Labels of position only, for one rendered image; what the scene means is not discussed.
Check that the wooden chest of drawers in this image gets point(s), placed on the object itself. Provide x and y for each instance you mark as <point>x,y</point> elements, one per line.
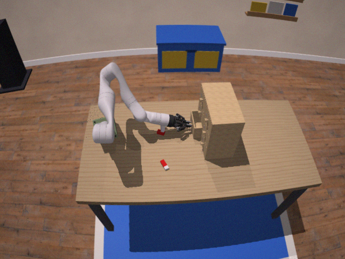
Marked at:
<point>226,117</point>

